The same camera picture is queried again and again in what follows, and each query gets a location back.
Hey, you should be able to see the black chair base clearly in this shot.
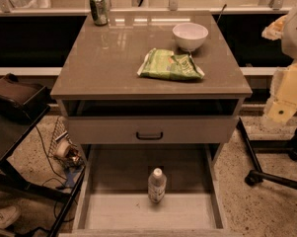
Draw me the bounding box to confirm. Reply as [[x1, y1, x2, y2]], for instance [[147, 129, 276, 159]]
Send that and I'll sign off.
[[237, 119, 297, 191]]

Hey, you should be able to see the green snack bag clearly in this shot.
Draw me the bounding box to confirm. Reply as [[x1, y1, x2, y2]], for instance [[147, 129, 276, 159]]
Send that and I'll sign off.
[[137, 48, 204, 81]]

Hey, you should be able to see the black side cart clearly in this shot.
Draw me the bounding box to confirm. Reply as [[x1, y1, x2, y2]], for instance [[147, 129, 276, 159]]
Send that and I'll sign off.
[[0, 108, 84, 237]]

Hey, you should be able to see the dark brown case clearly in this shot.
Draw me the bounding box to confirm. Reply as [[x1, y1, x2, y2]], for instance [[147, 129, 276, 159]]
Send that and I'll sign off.
[[0, 73, 48, 123]]

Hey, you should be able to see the white ceramic bowl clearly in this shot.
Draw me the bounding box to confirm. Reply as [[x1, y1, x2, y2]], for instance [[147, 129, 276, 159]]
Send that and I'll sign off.
[[173, 23, 208, 51]]

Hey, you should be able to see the closed upper drawer with handle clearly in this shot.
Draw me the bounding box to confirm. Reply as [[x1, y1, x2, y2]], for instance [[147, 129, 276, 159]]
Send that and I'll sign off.
[[64, 117, 238, 144]]

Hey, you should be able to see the open middle drawer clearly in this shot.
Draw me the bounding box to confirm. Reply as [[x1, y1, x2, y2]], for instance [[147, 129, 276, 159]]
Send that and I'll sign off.
[[59, 145, 242, 237]]

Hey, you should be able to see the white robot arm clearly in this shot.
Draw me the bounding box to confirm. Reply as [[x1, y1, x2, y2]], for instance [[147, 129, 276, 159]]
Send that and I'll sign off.
[[261, 4, 297, 124]]

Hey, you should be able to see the white tape roll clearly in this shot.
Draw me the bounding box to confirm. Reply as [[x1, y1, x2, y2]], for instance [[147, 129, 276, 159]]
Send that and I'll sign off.
[[54, 139, 71, 158]]

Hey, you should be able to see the white sneaker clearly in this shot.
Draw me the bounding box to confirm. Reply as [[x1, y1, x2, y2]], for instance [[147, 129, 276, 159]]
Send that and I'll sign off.
[[0, 205, 21, 229]]

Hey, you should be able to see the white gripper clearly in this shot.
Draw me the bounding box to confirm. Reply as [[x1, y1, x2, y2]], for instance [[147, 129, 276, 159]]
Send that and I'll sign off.
[[263, 61, 297, 124]]

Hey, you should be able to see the grey cabinet with countertop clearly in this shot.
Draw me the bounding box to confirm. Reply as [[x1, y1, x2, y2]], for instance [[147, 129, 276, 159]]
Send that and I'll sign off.
[[51, 11, 252, 158]]

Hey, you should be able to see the clear plastic bottle white cap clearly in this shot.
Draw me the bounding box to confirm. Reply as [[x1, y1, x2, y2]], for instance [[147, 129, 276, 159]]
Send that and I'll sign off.
[[148, 168, 167, 203]]

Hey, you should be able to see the black cable on floor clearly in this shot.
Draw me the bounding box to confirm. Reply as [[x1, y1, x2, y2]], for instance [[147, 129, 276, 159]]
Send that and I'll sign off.
[[24, 112, 78, 224]]

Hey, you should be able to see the green soda can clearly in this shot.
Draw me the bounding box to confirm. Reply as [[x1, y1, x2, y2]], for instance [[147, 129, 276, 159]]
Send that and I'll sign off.
[[89, 0, 108, 26]]

